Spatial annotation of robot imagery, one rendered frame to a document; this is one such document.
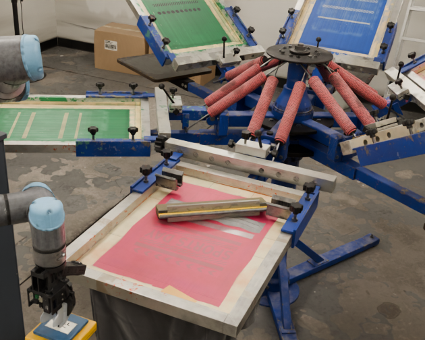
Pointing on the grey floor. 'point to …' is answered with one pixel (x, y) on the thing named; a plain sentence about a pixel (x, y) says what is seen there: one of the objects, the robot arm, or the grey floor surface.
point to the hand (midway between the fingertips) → (61, 321)
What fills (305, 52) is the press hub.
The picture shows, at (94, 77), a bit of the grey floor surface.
